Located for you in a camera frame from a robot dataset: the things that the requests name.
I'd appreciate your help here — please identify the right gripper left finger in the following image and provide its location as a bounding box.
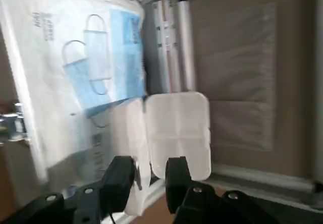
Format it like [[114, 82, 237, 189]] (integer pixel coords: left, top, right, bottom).
[[22, 155, 136, 224]]

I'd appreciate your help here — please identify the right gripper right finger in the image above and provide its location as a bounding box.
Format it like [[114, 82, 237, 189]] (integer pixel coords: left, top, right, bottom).
[[165, 156, 278, 224]]

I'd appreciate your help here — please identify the translucent white pill box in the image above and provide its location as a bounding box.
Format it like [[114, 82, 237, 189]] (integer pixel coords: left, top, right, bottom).
[[111, 90, 212, 216]]

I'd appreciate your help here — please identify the silver aluminium medical case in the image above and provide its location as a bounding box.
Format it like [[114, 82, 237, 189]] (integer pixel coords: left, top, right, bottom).
[[0, 0, 323, 224]]

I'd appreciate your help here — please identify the blue white mask packet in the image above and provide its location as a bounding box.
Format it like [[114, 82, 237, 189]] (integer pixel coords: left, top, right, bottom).
[[0, 0, 148, 184]]

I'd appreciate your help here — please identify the thin black gripper wire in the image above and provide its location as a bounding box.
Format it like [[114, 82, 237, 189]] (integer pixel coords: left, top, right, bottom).
[[107, 205, 116, 224]]

